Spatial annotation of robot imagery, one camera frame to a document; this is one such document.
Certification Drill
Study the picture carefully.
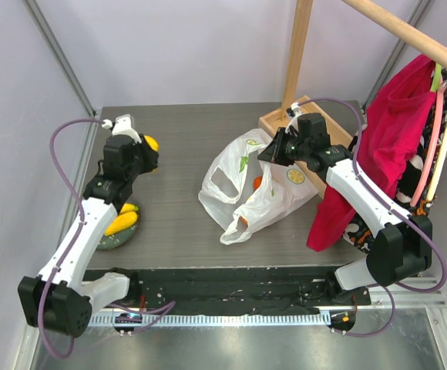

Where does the white plastic bag lemon print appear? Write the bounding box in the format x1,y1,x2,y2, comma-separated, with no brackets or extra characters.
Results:
198,128,318,245

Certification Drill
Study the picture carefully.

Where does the orange persimmon fruit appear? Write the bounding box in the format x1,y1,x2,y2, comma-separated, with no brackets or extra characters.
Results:
253,176,263,191

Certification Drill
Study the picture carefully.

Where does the dark fruit plate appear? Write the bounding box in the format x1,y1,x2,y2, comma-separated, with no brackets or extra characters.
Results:
96,209,141,251

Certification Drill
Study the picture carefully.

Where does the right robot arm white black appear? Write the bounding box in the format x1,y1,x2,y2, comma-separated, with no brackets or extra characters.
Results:
257,113,432,304

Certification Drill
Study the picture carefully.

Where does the pink hanger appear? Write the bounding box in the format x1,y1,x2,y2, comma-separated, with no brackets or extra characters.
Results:
410,83,446,207

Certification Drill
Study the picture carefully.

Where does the yellow banana bunch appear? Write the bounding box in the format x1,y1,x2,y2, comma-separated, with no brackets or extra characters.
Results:
104,203,139,236

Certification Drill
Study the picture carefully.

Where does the magenta shirt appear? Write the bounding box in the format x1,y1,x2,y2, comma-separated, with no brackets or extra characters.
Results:
307,55,436,252

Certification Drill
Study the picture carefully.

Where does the wooden clothes rack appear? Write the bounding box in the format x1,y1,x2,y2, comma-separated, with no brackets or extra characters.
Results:
257,0,447,197

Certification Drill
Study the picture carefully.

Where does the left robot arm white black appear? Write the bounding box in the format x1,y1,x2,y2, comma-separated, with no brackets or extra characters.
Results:
18,135,159,338

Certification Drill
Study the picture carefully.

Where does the yellow lemon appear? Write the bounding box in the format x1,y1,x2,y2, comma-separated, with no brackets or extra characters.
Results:
143,135,160,152

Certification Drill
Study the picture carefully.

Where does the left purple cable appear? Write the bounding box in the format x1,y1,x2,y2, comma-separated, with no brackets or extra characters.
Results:
39,119,113,359

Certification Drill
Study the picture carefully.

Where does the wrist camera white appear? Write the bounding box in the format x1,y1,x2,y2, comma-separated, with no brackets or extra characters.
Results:
286,102,304,135
101,114,142,143

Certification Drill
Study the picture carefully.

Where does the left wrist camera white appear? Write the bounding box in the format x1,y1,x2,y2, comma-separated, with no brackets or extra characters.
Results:
101,114,142,143

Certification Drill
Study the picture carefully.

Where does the black patterned garment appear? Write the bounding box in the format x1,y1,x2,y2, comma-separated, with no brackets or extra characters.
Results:
341,79,447,254

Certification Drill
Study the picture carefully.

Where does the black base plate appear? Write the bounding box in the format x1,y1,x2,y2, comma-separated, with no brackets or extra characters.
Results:
80,264,371,317

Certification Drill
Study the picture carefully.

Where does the white cable duct strip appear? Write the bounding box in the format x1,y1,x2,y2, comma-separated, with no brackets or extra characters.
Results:
89,311,331,328

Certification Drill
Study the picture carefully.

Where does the cream hanger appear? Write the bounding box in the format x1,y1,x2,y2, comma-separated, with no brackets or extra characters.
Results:
425,122,447,203

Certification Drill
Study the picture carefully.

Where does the green hanger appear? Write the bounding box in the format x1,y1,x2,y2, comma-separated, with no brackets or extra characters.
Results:
430,63,442,93

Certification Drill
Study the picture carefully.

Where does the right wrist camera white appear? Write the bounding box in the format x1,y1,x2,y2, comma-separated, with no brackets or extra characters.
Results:
286,102,304,135

